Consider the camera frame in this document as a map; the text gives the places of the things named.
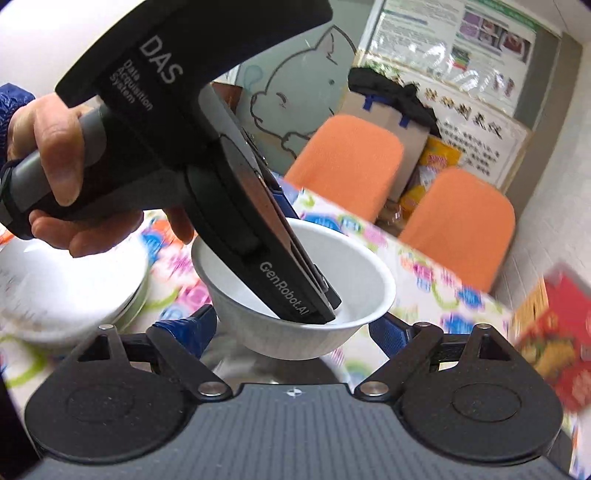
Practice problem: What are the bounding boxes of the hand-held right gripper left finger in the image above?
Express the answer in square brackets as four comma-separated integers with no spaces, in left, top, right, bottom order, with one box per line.
[76,305,234,402]

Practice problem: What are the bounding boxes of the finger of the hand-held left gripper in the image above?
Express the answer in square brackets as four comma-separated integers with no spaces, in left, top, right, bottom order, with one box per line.
[217,92,335,308]
[256,157,343,309]

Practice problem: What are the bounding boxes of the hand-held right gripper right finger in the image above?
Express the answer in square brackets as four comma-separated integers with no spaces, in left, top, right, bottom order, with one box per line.
[353,314,522,401]

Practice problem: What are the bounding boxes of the white bowl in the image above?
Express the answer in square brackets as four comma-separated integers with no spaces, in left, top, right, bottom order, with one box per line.
[191,217,397,361]

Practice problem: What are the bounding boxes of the white plate with grey print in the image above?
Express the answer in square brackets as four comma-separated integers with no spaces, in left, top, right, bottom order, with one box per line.
[0,236,149,326]

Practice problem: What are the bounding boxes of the person's left forearm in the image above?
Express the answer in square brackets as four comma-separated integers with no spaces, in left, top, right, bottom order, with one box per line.
[0,83,37,163]

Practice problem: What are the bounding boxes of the person's left hand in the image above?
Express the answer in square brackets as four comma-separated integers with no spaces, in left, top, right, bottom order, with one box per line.
[7,92,195,258]

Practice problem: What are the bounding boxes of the floral tablecloth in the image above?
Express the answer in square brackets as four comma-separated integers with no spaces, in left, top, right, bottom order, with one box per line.
[0,175,591,480]

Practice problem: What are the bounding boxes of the orange chair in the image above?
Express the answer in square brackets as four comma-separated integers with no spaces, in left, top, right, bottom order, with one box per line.
[284,114,404,223]
[398,167,516,294]

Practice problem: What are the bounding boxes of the glass panel with cat drawing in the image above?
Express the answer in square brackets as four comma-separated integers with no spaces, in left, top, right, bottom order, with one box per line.
[212,23,362,177]

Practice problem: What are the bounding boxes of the brown paper bag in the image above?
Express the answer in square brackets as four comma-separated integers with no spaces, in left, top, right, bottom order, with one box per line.
[339,90,432,204]

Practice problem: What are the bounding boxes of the yellow snack packet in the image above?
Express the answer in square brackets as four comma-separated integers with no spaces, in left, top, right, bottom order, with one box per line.
[399,136,462,214]

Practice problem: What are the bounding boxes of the red cracker box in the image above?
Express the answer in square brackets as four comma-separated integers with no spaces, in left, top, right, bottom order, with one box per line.
[510,270,591,412]

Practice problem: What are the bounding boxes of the black cloth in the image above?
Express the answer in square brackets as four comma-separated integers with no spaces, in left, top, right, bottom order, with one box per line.
[347,67,442,138]

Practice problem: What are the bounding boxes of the framed wall poster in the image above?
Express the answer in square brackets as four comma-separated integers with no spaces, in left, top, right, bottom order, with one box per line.
[402,76,532,191]

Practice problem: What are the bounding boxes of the laminated wall poster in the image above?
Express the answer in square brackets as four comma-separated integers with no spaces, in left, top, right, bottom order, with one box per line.
[365,0,562,116]

